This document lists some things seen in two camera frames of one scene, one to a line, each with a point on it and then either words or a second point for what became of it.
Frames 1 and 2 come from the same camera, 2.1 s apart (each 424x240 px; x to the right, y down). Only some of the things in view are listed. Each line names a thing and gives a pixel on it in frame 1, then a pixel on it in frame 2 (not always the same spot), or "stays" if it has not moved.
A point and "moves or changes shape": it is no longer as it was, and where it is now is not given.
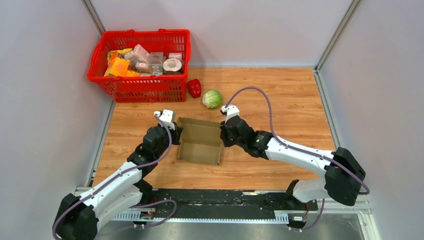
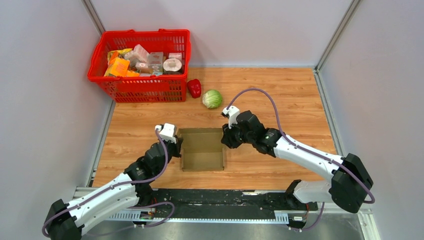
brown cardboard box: [201, 141] moves or changes shape
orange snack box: [119, 67] stays
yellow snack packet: [116, 54] stays
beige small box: [156, 63] stays
